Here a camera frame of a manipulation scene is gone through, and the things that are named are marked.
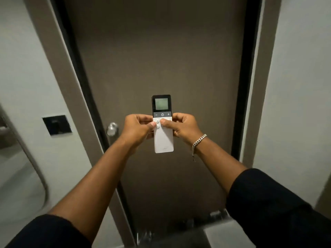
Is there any person's right forearm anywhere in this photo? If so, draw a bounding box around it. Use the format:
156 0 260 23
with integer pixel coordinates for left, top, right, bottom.
193 138 249 195

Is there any black wall switch plate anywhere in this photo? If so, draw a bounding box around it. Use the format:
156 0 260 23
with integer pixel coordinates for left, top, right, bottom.
42 115 72 136

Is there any person's left hand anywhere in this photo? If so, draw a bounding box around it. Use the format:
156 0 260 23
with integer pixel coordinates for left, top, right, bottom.
119 114 157 148

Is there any white curved fixture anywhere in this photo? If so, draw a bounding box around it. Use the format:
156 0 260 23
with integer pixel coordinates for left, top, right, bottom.
0 103 49 225

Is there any brown door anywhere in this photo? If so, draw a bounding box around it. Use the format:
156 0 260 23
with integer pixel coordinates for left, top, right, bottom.
62 0 247 230

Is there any person's left forearm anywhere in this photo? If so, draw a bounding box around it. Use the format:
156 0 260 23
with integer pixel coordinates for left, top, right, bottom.
49 137 137 244

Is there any black right sleeve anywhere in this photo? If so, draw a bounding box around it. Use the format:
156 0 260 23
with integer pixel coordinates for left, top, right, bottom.
226 168 331 248

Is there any silver chain bracelet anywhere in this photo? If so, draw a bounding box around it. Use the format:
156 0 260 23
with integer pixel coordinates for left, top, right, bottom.
192 134 207 162

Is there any black left sleeve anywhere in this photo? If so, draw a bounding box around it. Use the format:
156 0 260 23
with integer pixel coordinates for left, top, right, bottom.
5 214 92 248

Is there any person's right hand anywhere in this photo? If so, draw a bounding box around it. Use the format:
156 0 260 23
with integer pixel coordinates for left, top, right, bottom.
160 112 204 146

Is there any brown door frame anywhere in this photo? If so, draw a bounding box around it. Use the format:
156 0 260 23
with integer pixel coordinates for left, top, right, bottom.
22 0 282 248

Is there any white remote control with screen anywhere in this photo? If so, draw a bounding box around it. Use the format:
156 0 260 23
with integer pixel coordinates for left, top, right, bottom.
152 95 174 154

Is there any silver round door knob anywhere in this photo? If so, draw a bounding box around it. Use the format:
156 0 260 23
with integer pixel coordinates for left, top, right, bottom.
106 122 119 137

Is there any black sleeve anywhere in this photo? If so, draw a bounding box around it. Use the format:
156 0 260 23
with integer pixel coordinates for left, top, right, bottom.
226 168 331 248
5 214 92 248

